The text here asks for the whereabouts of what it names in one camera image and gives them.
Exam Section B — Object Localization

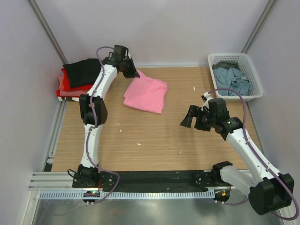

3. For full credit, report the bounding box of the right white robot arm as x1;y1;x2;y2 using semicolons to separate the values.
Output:
180;97;294;215

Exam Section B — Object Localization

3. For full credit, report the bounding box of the right aluminium corner post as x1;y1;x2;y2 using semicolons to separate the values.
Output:
241;0;278;54

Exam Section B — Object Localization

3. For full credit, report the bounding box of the pink t-shirt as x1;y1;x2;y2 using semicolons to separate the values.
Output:
123;71;168;114

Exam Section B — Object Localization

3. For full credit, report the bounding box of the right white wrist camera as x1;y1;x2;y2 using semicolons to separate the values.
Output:
201;92;213;109

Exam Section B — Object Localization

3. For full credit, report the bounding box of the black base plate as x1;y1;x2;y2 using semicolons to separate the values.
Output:
72;170;229;193

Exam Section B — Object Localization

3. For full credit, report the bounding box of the orange folded t-shirt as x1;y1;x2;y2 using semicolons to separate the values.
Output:
56;74;92;98

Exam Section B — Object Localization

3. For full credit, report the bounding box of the olive crumpled t-shirt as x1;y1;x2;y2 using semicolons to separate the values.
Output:
212;61;240;70

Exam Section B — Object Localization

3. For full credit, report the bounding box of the aluminium corner post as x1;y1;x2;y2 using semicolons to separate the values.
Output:
241;0;278;54
27;0;68;64

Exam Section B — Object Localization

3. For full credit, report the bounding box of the red folded t-shirt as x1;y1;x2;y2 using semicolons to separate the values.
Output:
60;68;92;91

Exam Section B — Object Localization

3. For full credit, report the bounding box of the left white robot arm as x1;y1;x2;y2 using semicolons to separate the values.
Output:
72;45;139;188

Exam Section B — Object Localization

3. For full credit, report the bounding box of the white plastic basket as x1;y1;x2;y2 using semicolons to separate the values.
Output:
208;53;263;102

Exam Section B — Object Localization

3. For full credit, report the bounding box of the left aluminium corner post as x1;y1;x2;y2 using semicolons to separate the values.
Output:
27;0;68;64

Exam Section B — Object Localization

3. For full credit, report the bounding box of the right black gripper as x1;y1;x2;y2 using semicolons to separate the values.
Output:
180;105;217;132

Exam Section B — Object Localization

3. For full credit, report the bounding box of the grey-blue crumpled t-shirt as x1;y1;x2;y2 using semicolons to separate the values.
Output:
213;67;253;96

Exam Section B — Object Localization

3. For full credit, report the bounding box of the white slotted cable duct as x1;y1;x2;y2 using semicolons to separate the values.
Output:
39;189;215;200

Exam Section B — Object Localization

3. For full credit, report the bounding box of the black folded t-shirt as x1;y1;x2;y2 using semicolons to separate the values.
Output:
63;58;101;88

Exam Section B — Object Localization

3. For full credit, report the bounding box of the white patterned folded t-shirt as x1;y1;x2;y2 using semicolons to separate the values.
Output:
58;97;79;102

